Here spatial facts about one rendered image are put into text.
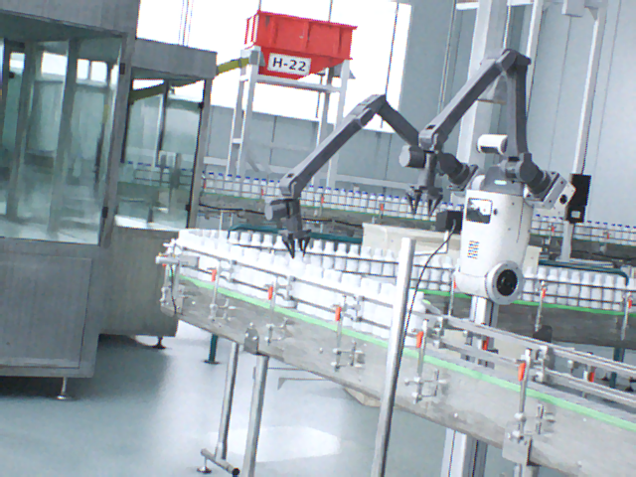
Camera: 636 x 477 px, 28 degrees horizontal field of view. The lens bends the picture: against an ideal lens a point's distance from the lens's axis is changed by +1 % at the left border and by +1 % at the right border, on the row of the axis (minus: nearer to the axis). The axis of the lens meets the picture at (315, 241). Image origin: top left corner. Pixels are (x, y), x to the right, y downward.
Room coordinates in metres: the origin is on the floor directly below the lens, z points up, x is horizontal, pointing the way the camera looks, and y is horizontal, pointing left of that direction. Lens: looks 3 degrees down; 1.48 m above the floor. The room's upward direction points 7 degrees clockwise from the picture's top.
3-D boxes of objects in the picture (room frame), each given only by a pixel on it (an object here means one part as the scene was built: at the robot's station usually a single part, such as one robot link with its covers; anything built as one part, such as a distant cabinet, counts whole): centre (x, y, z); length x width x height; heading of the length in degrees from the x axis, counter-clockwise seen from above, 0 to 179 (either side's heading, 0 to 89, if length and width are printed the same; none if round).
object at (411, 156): (4.12, -0.30, 1.60); 0.12 x 0.09 x 0.12; 121
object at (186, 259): (5.12, 0.53, 0.96); 0.23 x 0.10 x 0.27; 121
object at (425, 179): (4.14, -0.33, 1.51); 0.10 x 0.07 x 0.07; 121
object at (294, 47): (11.35, 0.39, 1.40); 0.92 x 0.72 x 2.80; 103
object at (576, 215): (10.60, -2.09, 1.55); 0.17 x 0.15 x 0.42; 103
